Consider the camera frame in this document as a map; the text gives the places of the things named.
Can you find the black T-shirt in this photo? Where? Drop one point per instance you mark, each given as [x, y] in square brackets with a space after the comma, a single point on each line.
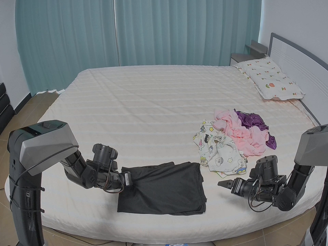
[164, 188]

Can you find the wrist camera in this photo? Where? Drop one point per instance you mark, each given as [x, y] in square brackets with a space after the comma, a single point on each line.
[103, 155]
[267, 166]

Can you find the bed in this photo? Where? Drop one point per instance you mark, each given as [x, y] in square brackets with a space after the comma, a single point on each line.
[153, 106]

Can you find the black chest of drawers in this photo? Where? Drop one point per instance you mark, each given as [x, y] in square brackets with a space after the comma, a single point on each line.
[5, 106]

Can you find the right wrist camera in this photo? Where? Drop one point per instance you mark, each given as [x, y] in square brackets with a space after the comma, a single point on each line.
[267, 166]

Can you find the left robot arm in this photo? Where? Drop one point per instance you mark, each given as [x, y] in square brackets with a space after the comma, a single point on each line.
[46, 142]

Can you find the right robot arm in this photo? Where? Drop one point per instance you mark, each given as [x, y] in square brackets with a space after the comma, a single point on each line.
[305, 157]

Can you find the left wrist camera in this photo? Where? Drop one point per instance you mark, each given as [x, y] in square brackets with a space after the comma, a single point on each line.
[103, 155]

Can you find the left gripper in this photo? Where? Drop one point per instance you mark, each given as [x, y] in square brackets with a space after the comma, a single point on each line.
[125, 179]

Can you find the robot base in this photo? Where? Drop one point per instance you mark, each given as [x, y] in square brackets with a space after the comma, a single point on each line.
[174, 244]

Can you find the purple garment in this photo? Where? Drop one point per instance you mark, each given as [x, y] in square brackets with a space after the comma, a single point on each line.
[252, 119]

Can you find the grey bedside table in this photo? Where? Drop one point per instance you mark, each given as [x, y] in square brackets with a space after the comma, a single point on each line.
[246, 56]

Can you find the white printed pyjama garment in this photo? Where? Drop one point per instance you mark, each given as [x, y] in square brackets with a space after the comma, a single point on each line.
[223, 155]

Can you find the pink garment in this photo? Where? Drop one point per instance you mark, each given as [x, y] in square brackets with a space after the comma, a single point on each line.
[246, 137]

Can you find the white printed pillow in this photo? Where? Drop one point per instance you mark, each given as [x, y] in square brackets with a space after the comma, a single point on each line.
[269, 78]

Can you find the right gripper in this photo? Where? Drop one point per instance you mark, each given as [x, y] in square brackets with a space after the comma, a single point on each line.
[240, 186]

